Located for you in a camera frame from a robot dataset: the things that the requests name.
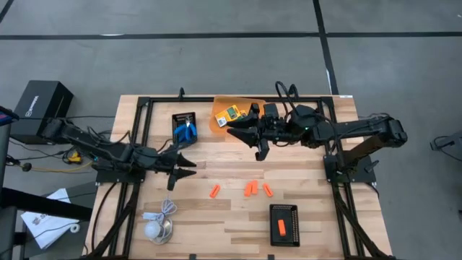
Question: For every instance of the black frame bracket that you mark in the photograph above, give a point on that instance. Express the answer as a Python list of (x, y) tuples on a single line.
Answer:
[(270, 257), (192, 257)]

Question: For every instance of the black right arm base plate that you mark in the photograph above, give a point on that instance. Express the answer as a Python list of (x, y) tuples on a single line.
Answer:
[(361, 177)]

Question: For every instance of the orange translucent plastic bin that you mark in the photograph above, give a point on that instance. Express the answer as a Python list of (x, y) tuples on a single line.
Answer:
[(231, 101)]

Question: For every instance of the computer monitor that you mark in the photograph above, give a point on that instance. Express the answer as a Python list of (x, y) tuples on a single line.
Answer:
[(5, 116)]

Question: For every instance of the black aluminium table frame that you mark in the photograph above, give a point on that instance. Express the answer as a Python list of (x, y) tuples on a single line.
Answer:
[(202, 99)]

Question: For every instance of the small black mesh basket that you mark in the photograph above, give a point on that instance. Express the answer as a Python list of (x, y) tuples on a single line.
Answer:
[(179, 117)]

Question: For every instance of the yellow crayon box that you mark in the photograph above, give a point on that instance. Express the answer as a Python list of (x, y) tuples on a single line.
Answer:
[(227, 116)]

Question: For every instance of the black power plug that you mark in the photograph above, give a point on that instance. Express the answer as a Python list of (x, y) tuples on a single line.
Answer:
[(26, 167)]

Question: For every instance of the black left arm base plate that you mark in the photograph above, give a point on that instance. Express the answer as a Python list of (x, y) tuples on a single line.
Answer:
[(108, 177)]

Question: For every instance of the large black mesh basket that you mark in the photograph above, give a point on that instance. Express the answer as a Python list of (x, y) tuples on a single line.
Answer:
[(288, 213)]

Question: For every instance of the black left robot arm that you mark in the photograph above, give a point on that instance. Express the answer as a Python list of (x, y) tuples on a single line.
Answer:
[(90, 142)]

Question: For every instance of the white tape roll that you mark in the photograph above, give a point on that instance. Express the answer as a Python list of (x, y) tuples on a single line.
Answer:
[(71, 228)]

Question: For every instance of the black cardboard box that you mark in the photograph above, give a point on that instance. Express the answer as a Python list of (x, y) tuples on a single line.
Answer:
[(36, 104)]

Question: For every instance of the white round lamp bulb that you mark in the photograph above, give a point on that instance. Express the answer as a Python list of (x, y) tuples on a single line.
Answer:
[(152, 229)]

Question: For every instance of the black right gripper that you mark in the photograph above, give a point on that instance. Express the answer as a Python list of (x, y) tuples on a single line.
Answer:
[(276, 131)]

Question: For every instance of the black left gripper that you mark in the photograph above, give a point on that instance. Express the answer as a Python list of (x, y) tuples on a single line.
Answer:
[(160, 160)]

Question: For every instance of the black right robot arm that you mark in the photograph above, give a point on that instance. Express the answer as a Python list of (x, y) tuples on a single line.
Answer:
[(361, 126)]

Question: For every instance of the brass round lamp base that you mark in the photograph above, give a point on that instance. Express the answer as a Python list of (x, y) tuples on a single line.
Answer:
[(167, 226)]

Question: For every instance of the black desk bar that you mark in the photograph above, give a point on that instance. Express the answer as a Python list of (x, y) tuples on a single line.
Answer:
[(36, 204)]

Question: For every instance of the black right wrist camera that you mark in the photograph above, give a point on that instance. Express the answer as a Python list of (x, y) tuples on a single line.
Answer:
[(270, 110)]

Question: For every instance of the white paper sheets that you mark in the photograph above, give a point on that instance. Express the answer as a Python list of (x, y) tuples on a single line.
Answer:
[(47, 224)]

